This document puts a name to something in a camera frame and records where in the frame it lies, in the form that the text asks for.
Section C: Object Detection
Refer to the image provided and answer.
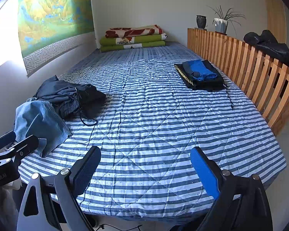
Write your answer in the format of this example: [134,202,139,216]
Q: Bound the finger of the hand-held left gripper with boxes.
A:
[0,135,39,172]
[0,130,16,150]

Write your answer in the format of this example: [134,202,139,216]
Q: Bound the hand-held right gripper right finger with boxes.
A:
[190,146,273,231]

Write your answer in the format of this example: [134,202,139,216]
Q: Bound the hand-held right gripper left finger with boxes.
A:
[16,146,102,231]

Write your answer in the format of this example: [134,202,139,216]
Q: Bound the light blue denim jeans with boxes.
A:
[14,100,73,158]

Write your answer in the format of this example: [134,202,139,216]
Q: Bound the person's left hand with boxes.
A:
[0,175,23,231]

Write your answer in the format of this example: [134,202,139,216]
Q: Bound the blue white striped quilt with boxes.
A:
[19,41,287,222]

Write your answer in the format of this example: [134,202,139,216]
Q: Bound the folded black and blue clothes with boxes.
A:
[174,60,227,91]

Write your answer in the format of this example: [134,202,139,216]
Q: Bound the blue folded garment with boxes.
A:
[182,60,218,82]

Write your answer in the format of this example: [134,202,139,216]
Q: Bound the green folded blanket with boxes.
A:
[100,34,168,52]

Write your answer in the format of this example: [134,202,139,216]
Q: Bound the black jacket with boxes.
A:
[243,29,289,74]

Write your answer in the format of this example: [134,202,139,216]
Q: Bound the red white floral blanket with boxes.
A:
[105,25,164,38]

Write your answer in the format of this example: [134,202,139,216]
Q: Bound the potted plant white pot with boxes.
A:
[207,5,246,36]

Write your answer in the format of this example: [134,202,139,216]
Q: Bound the dark ceramic vase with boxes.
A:
[196,15,208,30]

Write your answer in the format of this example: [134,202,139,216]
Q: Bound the wooden door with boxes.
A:
[265,0,286,44]

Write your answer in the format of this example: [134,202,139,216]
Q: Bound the black floor cable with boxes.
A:
[96,224,142,231]

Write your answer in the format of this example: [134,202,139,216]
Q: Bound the black drawstring cord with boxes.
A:
[223,83,233,109]

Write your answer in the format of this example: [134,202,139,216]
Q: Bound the wooden slat bed rail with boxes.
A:
[187,28,289,136]

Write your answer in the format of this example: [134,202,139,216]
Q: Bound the landscape wall scroll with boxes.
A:
[17,0,95,78]

